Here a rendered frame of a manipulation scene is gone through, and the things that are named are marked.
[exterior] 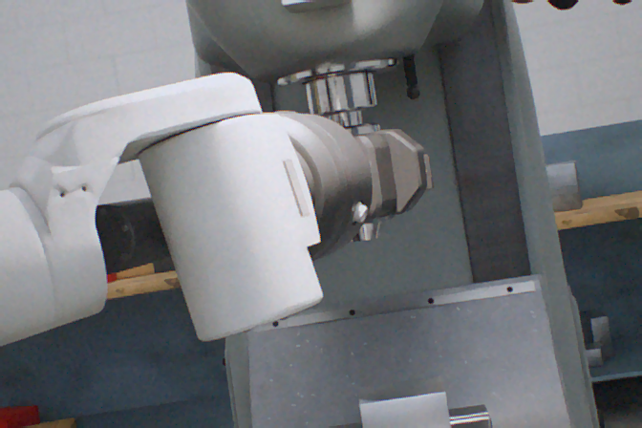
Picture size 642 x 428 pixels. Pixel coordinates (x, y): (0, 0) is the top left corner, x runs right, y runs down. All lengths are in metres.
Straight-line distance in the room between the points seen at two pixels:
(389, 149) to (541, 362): 0.47
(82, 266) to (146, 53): 4.65
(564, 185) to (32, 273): 4.05
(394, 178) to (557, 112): 4.33
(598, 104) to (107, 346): 2.60
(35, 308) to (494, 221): 0.72
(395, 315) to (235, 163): 0.63
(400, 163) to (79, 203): 0.27
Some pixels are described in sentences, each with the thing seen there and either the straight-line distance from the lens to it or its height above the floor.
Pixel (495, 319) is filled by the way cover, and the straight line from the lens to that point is 1.10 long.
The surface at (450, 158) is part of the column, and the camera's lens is 1.11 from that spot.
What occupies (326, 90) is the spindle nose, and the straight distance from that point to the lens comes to 0.71.
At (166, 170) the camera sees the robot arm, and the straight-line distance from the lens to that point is 0.49.
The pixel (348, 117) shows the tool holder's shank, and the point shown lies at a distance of 0.72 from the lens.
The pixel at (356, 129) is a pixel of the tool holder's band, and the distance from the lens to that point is 0.71.
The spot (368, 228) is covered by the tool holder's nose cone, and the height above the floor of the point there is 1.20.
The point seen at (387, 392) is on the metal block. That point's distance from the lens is 0.75.
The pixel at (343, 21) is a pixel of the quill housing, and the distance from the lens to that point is 0.65.
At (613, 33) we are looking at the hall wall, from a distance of 5.06.
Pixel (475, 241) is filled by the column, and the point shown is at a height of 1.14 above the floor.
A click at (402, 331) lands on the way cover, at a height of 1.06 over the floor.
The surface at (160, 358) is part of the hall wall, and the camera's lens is 5.16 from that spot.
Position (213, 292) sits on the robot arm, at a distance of 0.49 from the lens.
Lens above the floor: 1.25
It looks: 3 degrees down
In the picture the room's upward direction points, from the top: 9 degrees counter-clockwise
